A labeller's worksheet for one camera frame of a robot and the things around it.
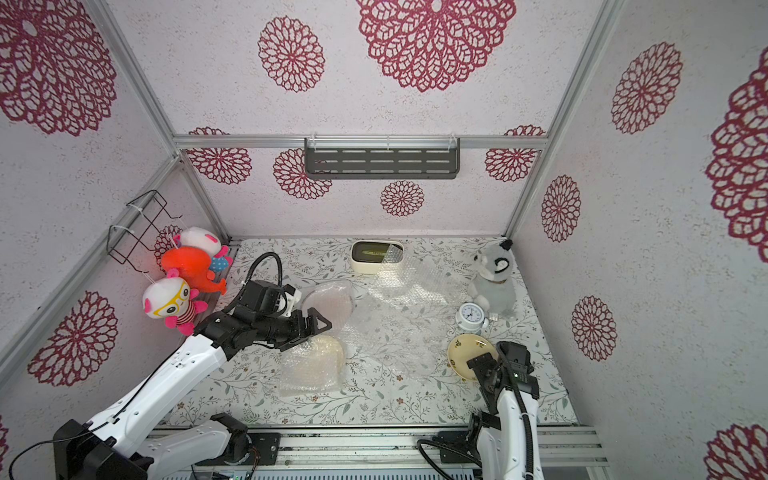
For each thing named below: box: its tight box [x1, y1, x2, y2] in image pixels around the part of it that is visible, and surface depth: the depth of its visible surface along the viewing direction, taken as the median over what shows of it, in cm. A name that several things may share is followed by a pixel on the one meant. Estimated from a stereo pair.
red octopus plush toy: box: [161, 246, 226, 294], surface depth 92 cm
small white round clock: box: [455, 302, 489, 331], surface depth 96 cm
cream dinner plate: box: [448, 334, 498, 381], surface depth 93 cm
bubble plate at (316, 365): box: [278, 335, 345, 397], surface depth 85 cm
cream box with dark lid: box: [350, 239, 405, 274], surface depth 111 cm
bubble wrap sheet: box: [342, 246, 469, 372], surface depth 102 cm
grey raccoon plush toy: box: [468, 238, 516, 318], surface depth 94 cm
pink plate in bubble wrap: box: [301, 282, 353, 335], surface depth 102 cm
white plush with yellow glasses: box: [142, 268, 208, 336], surface depth 83 cm
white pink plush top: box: [174, 227, 234, 272], surface depth 97 cm
